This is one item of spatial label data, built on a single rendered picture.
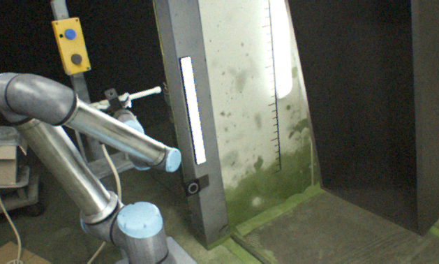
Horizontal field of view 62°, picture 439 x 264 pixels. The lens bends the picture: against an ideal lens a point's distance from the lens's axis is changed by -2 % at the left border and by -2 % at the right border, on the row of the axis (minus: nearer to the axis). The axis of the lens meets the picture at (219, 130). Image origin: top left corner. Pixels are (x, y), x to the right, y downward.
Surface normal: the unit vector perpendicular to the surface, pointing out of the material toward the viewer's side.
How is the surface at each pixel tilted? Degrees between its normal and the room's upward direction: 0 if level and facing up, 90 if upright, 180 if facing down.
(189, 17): 90
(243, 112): 90
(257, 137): 90
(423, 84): 90
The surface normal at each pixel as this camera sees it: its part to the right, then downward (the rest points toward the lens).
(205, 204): 0.56, 0.25
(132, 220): -0.04, -0.91
